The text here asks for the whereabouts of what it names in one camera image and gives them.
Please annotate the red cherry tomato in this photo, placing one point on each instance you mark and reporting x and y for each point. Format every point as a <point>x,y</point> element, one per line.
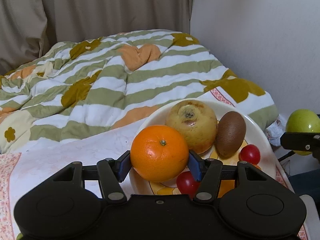
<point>250,153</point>
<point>187,184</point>

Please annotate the large orange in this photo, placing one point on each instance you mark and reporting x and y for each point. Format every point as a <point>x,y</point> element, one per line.
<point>159,153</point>

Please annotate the beige curtain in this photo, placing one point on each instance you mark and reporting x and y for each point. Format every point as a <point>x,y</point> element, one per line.
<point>29,28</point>

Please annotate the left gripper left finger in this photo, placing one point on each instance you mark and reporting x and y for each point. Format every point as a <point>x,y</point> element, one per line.
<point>110,173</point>

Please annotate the white crumpled plastic bag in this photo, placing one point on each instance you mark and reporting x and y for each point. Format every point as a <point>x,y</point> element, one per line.
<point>274,132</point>

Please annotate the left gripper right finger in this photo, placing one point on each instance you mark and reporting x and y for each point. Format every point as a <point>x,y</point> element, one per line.
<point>214,178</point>

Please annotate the pink floral towel cloth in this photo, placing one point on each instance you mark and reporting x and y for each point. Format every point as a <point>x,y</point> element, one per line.
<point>23,170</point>

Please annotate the green striped floral quilt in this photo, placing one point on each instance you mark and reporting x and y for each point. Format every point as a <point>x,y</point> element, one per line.
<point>78,90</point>

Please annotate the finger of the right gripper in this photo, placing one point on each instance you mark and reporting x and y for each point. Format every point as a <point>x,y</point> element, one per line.
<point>308,142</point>

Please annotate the green apple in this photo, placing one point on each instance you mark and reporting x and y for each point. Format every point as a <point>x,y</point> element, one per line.
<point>303,121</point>

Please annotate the red cherry tomato right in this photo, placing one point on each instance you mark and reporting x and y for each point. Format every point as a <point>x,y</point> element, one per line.
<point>250,153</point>

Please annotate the brown kiwi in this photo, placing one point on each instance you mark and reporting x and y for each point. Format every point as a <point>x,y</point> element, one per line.
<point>230,134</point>

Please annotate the white oval fruit bowl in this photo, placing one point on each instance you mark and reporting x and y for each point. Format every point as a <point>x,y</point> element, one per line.
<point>254,135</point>

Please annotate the red cherry tomato left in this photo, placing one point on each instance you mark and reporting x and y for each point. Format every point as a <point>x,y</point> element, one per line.
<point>187,184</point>

